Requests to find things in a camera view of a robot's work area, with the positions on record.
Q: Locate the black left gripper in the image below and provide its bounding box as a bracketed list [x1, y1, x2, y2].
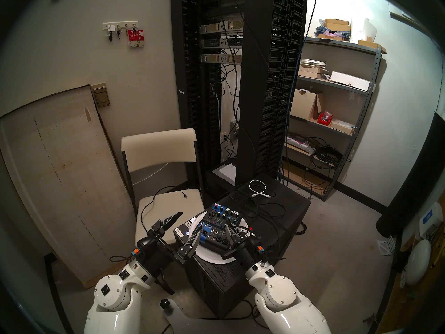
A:
[133, 212, 203, 279]

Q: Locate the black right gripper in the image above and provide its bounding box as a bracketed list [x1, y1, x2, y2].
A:
[222, 225, 269, 270]

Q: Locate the blue black audio mixer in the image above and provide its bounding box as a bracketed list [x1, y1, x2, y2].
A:
[198, 204, 242, 255]

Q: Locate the white round plate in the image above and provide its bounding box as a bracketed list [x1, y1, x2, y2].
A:
[189, 212, 251, 266]

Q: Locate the black speaker cabinet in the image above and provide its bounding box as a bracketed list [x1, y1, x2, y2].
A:
[173, 178, 312, 319]

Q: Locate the grey flat rack device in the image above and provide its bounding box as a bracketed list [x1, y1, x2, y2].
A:
[212, 164, 237, 184]

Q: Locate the beige folding chair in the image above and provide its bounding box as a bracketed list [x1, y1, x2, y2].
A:
[121, 128, 206, 250]

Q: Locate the pink white package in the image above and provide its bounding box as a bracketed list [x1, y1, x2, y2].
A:
[286, 135, 317, 154]

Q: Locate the large grey cardboard sheet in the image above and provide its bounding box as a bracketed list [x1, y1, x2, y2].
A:
[0, 85, 136, 288]

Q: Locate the black server rack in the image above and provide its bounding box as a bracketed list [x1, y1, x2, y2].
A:
[170, 0, 309, 198]

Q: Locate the open tan cardboard box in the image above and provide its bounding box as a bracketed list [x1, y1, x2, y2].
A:
[290, 89, 325, 121]

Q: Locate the beige flat box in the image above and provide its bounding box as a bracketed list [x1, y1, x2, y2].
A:
[330, 119, 355, 135]

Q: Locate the white dome device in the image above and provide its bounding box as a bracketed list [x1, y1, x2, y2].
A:
[405, 239, 431, 286]

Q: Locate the small tan box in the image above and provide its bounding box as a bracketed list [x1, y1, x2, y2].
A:
[298, 66, 325, 79]

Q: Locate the beige rack unit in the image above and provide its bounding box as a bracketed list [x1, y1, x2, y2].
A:
[200, 53, 243, 64]
[200, 21, 244, 34]

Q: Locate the tall black panel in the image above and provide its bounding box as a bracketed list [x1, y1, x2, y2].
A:
[375, 111, 445, 238]

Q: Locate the white device blue label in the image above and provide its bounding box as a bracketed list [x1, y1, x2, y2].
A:
[419, 202, 444, 238]

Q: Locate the white flat box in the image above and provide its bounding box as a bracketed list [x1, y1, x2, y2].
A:
[329, 71, 371, 91]

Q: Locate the black rack server unit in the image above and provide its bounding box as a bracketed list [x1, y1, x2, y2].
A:
[201, 38, 243, 48]

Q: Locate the white key hook rack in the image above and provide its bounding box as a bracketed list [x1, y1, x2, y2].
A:
[103, 21, 138, 33]

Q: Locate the grey metal shelf unit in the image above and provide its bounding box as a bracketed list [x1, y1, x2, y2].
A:
[280, 37, 383, 201]

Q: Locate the pile of plastic bags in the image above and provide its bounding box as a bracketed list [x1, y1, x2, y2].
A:
[316, 27, 350, 41]

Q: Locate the small open cardboard box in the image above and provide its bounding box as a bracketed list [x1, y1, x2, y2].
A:
[358, 39, 387, 54]

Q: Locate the brown cardboard box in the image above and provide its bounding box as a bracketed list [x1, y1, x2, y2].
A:
[324, 19, 351, 33]

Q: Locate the white plastic bag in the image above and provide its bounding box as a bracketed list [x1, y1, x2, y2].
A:
[351, 17, 378, 43]

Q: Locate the white Sonitrol alarm cabinet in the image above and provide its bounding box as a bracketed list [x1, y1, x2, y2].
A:
[389, 1, 430, 33]

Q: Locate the thin black loose cable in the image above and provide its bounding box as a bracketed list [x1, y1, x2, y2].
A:
[141, 186, 190, 233]

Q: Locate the white coiled usb cable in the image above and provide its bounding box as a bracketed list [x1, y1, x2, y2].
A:
[249, 179, 272, 199]

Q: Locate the black cable coil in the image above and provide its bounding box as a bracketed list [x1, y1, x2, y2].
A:
[306, 137, 351, 170]

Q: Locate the white lattice bracket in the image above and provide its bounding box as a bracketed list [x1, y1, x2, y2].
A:
[375, 235, 397, 255]

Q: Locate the beige wall switch plate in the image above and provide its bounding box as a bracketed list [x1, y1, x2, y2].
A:
[91, 83, 111, 108]

